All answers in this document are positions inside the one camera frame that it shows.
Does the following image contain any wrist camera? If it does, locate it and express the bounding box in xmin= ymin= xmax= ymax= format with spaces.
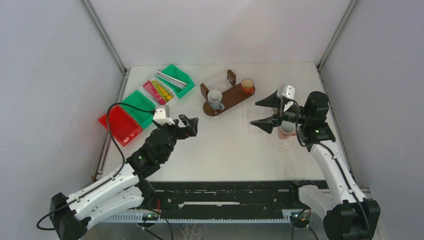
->
xmin=276 ymin=84 xmax=296 ymax=100
xmin=152 ymin=105 xmax=175 ymax=126

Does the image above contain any aluminium frame post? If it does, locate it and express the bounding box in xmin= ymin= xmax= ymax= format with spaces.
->
xmin=80 ymin=0 xmax=128 ymax=75

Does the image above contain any grey handled white mug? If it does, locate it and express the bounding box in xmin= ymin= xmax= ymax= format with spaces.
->
xmin=207 ymin=90 xmax=225 ymax=110

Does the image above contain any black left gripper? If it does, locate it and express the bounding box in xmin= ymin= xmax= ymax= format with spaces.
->
xmin=155 ymin=114 xmax=197 ymax=162

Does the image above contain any red cup bin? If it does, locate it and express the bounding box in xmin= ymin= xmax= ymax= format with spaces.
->
xmin=98 ymin=105 xmax=143 ymax=147

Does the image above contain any brown ceramic cup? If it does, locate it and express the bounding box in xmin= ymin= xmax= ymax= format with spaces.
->
xmin=240 ymin=79 xmax=255 ymax=95

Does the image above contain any pink toothbrush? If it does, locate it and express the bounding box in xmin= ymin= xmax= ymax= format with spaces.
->
xmin=155 ymin=73 xmax=188 ymax=89

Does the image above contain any green toothbrush bin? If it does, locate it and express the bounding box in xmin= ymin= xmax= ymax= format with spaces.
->
xmin=155 ymin=64 xmax=195 ymax=99

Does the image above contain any clear rectangular acrylic plate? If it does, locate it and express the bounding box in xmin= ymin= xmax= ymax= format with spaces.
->
xmin=246 ymin=106 xmax=272 ymax=134

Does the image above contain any yellow toothpaste tube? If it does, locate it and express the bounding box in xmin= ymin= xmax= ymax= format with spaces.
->
xmin=155 ymin=81 xmax=173 ymax=102

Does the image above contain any pink toothpaste tube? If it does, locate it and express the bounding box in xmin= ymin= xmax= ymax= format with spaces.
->
xmin=143 ymin=81 xmax=167 ymax=105

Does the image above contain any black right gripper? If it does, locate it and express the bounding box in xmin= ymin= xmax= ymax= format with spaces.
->
xmin=250 ymin=88 xmax=311 ymax=134

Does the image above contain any clear acrylic organizer rack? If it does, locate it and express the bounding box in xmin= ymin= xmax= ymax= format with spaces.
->
xmin=200 ymin=69 xmax=237 ymax=100

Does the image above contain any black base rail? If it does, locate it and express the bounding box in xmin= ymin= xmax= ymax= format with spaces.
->
xmin=147 ymin=180 xmax=328 ymax=221

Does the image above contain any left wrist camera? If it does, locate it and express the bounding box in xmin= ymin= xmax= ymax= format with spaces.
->
xmin=152 ymin=105 xmax=175 ymax=126

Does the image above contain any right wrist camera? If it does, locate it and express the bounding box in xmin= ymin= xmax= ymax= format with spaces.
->
xmin=276 ymin=84 xmax=296 ymax=100

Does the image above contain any green bin with rack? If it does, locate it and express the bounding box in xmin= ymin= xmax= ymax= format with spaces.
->
xmin=119 ymin=90 xmax=157 ymax=130

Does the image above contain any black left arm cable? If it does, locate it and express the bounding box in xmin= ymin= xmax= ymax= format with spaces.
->
xmin=35 ymin=102 xmax=157 ymax=232

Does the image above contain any clear oval acrylic plate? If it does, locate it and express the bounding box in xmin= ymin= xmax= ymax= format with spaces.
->
xmin=268 ymin=128 xmax=294 ymax=152

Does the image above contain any brown oval wooden tray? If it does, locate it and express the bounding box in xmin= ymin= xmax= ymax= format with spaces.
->
xmin=203 ymin=83 xmax=256 ymax=117

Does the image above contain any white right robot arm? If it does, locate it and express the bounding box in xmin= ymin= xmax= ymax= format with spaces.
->
xmin=250 ymin=91 xmax=381 ymax=240

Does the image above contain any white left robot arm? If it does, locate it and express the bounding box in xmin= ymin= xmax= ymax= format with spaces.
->
xmin=49 ymin=112 xmax=199 ymax=240

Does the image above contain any pink printed white mug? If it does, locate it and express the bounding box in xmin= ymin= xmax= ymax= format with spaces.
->
xmin=277 ymin=121 xmax=297 ymax=140

